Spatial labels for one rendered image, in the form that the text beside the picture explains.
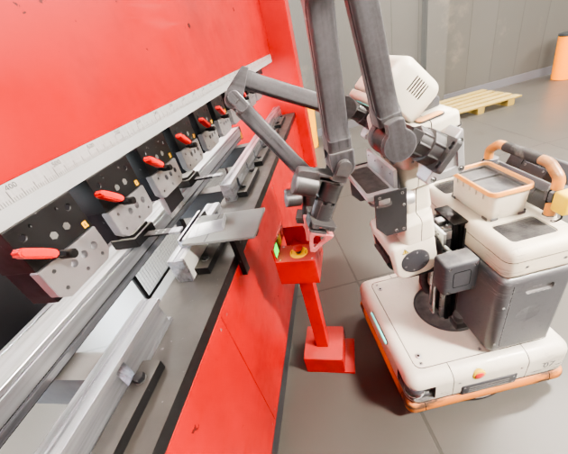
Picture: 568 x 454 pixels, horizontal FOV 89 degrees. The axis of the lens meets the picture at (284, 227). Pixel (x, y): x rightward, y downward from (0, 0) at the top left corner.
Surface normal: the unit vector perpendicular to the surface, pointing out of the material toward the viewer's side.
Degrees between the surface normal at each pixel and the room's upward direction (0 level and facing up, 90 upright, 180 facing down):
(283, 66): 90
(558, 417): 0
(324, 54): 90
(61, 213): 90
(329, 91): 90
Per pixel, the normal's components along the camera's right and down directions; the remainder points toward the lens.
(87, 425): 0.96, -0.11
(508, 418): -0.23, -0.81
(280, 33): -0.13, 0.57
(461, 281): 0.12, 0.52
